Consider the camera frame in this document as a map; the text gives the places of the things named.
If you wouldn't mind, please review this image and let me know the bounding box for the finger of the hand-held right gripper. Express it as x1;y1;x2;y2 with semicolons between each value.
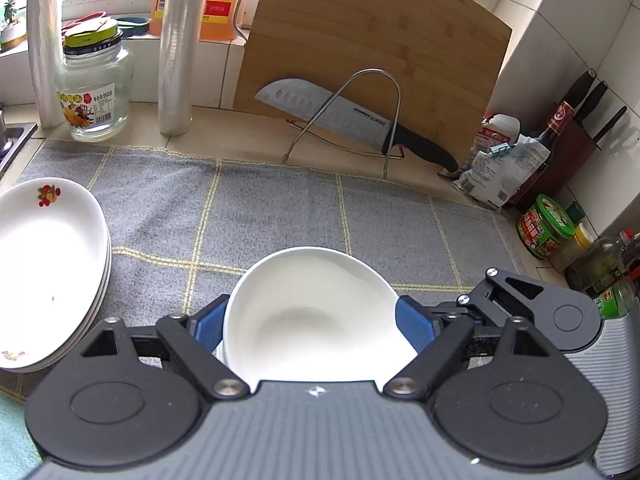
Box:
432;267;561;331

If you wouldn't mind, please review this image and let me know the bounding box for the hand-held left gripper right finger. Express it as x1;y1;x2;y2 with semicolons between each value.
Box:
382;296;538;401

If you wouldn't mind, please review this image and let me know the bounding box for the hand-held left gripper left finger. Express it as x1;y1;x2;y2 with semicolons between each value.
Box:
80;295;251;401

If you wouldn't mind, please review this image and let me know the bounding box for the white bowl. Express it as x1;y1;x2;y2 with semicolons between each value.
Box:
218;246;420;386

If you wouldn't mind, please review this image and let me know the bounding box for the green plastic bottle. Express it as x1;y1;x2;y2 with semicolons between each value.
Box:
595;277;638;318

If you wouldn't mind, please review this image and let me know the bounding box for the cooking oil bottle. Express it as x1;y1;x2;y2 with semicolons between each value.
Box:
565;230;638;296

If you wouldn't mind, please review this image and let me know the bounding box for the small yellow cap bottle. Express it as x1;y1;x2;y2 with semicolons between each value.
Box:
550;222;596;273

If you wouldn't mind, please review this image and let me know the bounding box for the green lid sauce jar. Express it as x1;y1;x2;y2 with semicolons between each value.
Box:
516;193;583;261

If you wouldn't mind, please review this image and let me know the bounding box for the grey checked dish towel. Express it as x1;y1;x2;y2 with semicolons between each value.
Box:
0;139;527;480

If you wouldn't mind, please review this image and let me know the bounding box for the brown knife block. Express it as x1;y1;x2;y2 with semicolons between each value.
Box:
510;120;601;213

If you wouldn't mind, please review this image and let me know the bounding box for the white red seasoning bag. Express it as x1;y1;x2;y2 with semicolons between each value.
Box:
467;114;523;171

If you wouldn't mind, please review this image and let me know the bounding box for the dark sauce bottle red label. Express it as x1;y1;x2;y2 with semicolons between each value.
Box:
530;100;581;161

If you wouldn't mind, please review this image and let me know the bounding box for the steel santoku knife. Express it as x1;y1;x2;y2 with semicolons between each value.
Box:
254;77;460;173

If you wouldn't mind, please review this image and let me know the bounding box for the plastic wrap roll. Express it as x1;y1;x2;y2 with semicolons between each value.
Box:
26;0;68;129
157;0;217;137

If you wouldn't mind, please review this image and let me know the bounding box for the glass jar green lid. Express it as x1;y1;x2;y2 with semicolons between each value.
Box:
54;17;137;142

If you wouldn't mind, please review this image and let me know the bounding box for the stainless steel sink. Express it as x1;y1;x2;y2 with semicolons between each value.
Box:
0;120;39;181

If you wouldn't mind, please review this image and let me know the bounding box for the bamboo cutting board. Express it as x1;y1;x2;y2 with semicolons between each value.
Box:
232;0;513;163

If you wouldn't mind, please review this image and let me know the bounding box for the teal plastic dish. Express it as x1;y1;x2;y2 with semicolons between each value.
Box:
116;16;151;38

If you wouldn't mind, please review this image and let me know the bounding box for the orange cooking wine bottle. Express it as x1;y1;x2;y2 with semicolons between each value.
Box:
149;0;253;43

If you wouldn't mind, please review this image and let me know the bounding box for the red plastic dish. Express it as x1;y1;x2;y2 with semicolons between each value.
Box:
62;10;108;31

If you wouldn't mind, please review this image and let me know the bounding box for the black knife handle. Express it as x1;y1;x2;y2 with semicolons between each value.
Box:
592;105;628;143
562;69;598;111
575;80;610;126

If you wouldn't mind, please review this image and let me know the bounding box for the metal wire board rack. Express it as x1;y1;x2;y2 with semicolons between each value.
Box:
281;68;407;179

